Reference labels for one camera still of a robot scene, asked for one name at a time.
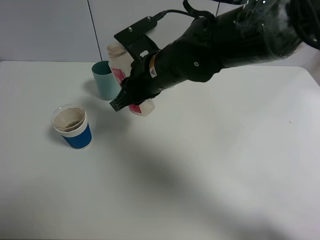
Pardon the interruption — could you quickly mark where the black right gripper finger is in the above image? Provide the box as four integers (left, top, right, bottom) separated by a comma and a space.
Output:
109, 87, 134, 112

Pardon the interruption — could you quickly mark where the clear bottle with pink label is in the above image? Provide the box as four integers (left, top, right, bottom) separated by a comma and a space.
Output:
107, 41, 155, 117

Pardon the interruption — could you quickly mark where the blue sleeved paper cup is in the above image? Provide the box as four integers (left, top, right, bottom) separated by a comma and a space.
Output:
51, 104, 92, 150

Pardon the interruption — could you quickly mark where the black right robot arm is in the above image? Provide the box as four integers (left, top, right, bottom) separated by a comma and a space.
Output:
110, 0, 320, 111

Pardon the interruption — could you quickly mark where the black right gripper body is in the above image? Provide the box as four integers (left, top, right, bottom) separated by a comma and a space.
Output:
121, 42, 222, 104

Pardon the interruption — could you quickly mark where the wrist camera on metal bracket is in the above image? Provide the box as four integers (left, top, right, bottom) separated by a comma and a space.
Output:
114, 16, 160, 62

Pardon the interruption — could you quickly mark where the teal plastic cup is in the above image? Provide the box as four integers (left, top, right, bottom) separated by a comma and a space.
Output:
91, 61, 121, 101

